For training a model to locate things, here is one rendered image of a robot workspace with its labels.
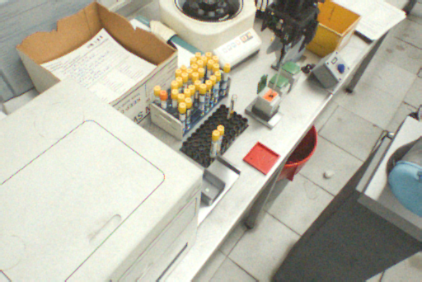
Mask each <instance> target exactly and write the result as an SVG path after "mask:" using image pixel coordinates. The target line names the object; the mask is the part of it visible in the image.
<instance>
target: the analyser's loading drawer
mask: <svg viewBox="0 0 422 282"><path fill-rule="evenodd" d="M241 170H242V169H241V168H240V167H238V166H236V165H235V164H234V163H233V162H230V161H229V160H227V159H226V158H225V157H223V156H222V155H221V154H220V153H217V157H216V160H214V162H212V163H211V166H209V167H208V169H204V173H203V175H202V190H201V196H200V202H199V218H198V220H199V223H198V226H199V224H201V223H202V221H203V220H204V219H205V217H206V216H207V215H208V214H209V212H210V211H211V210H212V209H213V208H214V206H215V205H216V204H217V203H218V202H219V201H220V200H221V199H222V197H223V196H224V195H225V193H226V192H227V191H228V190H229V188H230V187H232V184H234V183H235V181H236V180H238V179H239V178H240V176H241ZM207 188H208V190H209V191H208V192H207V191H205V190H206V189H207Z"/></svg>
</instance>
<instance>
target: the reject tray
mask: <svg viewBox="0 0 422 282"><path fill-rule="evenodd" d="M280 158H281V155H280V154H277V153H276V152H275V151H273V150H272V149H271V148H268V147H267V146H265V145H264V144H262V143H261V142H259V141H258V142H256V144H255V145H254V146H253V148H251V151H249V152H248V153H247V155H246V156H245V157H244V158H243V159H242V160H243V161H244V162H247V163H248V164H249V165H251V166H253V167H254V168H255V169H256V170H258V171H259V172H262V173H263V175H267V174H268V173H269V172H270V170H271V169H272V167H273V166H274V165H275V163H276V162H277V161H278V160H279V159H280Z"/></svg>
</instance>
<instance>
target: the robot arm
mask: <svg viewBox="0 0 422 282"><path fill-rule="evenodd" d="M319 3H325V0H275V1H273V2H272V3H271V4H270V5H268V6H267V8H266V9H265V14H264V20H263V23H262V26H261V28H260V31H261V32H262V31H263V30H265V29H266V28H269V29H270V32H273V33H274V37H273V40H272V41H271V43H270V45H269V46H268V47H267V49H266V54H270V53H273V52H275V58H276V59H277V61H278V62H280V61H281V59H282V56H283V53H284V52H285V45H287V46H288V45H289V44H290V43H291V45H290V46H289V47H288V49H287V53H286V55H285V56H284V57H283V59H282V63H281V64H282V65H283V64H286V63H287V62H290V61H291V59H294V57H295V56H296V55H298V53H299V52H301V50H302V49H304V47H306V46H307V45H308V44H309V43H310V42H311V41H312V40H313V39H314V36H315V35H316V33H317V26H318V25H319V23H320V22H319V21H317V18H318V14H319V13H321V11H320V10H319V9H318V5H319ZM269 12H270V14H269V18H268V21H267V22H266V23H265V19H266V17H267V13H269ZM272 12H273V13H274V15H273V19H272V21H271V22H270V16H271V14H272ZM387 170H388V175H389V177H388V182H389V187H390V189H391V191H392V194H393V195H394V196H395V197H396V199H397V200H398V201H399V202H400V203H401V204H402V205H403V206H404V207H405V208H406V209H408V210H409V211H410V212H412V213H413V214H415V215H419V216H420V217H421V218H422V135H421V136H420V137H419V138H418V139H416V140H414V141H412V142H408V143H406V144H404V145H401V146H400V147H399V148H397V149H396V150H395V151H394V152H393V153H392V155H391V156H390V157H389V158H388V163H387Z"/></svg>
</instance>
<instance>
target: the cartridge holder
mask: <svg viewBox="0 0 422 282"><path fill-rule="evenodd" d="M255 105H256V99H254V100H253V102H251V104H250V105H248V106H247V108H246V109H245V110H244V111H245V112H246V113H247V114H248V115H251V116H252V117H253V118H256V119H257V120H259V121H260V122H261V123H262V124H265V125H266V126H269V127H270V128H271V129H273V128H274V127H275V126H276V125H277V124H278V123H279V122H280V121H281V119H282V118H283V117H284V114H282V113H281V112H280V111H279V108H280V106H278V107H277V108H275V111H273V112H272V114H271V115H267V114H266V113H265V112H264V111H262V110H260V109H258V108H257V107H256V106H255Z"/></svg>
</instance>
